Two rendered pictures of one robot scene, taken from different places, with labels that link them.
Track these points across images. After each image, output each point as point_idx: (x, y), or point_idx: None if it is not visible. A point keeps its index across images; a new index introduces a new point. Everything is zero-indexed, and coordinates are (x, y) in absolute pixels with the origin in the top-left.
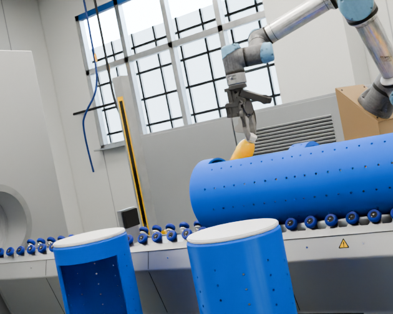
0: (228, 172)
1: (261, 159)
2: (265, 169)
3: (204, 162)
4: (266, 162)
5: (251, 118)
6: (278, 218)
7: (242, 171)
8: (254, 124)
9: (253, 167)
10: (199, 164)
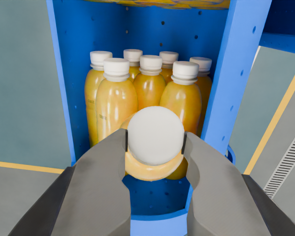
0: (230, 133)
1: (250, 30)
2: (269, 7)
3: (177, 226)
4: (264, 3)
5: (123, 227)
6: (199, 12)
7: (243, 91)
8: (96, 169)
9: (253, 56)
10: (180, 232)
